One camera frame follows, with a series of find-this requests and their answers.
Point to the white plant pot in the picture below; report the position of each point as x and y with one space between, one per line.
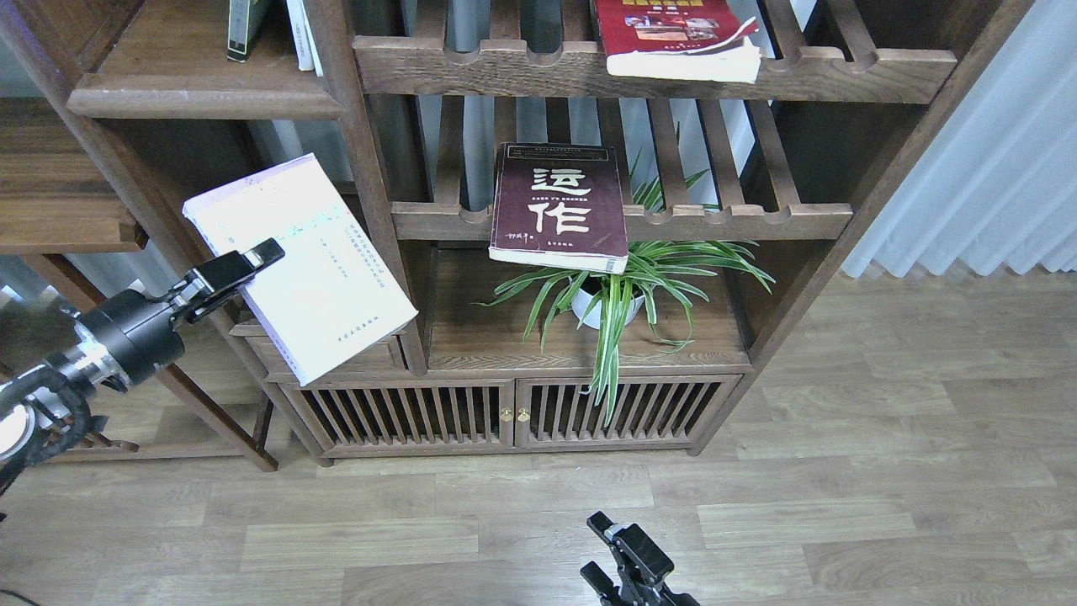
589 310

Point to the white curtain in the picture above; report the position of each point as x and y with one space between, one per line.
997 187

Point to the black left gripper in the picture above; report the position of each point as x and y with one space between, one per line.
129 337

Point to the green spider plant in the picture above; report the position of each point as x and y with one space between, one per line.
652 267

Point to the white upright book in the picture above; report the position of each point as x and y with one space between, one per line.
306 52

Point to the dark red book white characters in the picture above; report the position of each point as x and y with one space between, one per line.
559 205

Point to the white lavender paperback book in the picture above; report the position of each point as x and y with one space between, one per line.
332 295

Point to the dark wooden bookshelf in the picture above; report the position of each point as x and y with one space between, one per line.
801 161

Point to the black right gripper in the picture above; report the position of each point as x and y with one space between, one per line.
641 564

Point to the red book on top shelf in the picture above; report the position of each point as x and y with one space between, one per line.
702 41

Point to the wooden side furniture left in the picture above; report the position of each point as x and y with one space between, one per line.
55 201

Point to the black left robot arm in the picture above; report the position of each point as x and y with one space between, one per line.
44 415

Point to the dark green upright book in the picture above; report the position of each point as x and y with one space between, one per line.
244 19

